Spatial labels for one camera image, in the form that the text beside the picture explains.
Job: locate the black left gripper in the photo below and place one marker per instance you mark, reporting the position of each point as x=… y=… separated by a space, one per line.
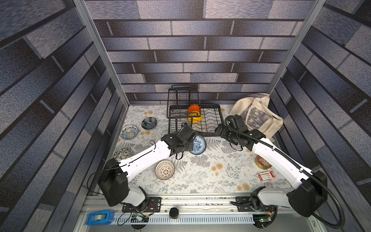
x=191 y=145

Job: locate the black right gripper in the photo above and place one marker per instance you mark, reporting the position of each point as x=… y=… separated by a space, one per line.
x=220 y=130

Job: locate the blue floral ceramic bowl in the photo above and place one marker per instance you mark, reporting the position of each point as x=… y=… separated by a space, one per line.
x=199 y=145

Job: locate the white lattice pattern bowl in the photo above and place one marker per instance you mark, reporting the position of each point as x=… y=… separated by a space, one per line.
x=164 y=170

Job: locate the yellow plastic bowl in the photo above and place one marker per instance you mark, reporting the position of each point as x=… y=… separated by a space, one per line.
x=195 y=117

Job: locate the black wire dish rack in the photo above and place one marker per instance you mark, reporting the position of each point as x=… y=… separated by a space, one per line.
x=185 y=108

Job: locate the orange plastic bowl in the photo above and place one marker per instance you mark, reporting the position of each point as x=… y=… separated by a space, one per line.
x=194 y=109

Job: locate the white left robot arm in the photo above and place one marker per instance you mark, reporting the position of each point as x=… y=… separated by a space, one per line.
x=115 y=176

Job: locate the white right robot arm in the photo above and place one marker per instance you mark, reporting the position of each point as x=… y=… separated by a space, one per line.
x=308 y=190

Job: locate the beige canvas tote bag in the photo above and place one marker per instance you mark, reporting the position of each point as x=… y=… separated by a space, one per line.
x=256 y=115

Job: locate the dark grey-blue ceramic bowl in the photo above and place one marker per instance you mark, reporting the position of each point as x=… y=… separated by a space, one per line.
x=149 y=123

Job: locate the red gold round tin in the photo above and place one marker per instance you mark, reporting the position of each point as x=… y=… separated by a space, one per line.
x=262 y=163

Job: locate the floral patterned table mat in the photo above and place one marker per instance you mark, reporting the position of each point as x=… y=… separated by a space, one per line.
x=220 y=169

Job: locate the blue yellow patterned bowl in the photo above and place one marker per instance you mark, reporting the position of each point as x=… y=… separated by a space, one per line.
x=129 y=132

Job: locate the small red white box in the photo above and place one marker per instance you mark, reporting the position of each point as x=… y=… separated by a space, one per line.
x=266 y=176

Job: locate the black speckled ceramic bowl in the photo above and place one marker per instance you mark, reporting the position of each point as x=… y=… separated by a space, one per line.
x=122 y=154

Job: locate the black round knob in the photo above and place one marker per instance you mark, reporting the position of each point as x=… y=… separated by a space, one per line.
x=174 y=213

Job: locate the green circuit board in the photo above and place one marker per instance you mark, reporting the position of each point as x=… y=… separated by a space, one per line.
x=259 y=219

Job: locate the blue tape dispenser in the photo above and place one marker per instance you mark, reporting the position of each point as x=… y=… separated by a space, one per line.
x=104 y=217

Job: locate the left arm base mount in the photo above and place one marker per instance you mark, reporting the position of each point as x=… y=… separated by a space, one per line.
x=152 y=205

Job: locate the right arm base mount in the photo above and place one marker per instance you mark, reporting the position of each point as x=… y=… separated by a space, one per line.
x=252 y=204

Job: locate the white slotted cable duct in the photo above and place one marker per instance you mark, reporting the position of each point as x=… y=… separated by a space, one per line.
x=187 y=220

